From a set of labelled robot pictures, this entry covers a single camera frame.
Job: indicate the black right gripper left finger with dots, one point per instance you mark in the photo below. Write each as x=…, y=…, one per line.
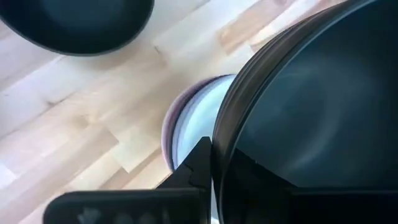
x=196, y=171

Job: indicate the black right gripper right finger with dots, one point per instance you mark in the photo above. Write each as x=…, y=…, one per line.
x=255, y=193

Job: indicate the dark teal ceramic bowl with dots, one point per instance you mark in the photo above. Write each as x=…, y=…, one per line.
x=311, y=93
x=77, y=21

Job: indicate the pink ceramic bowl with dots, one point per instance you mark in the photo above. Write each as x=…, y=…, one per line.
x=166, y=130

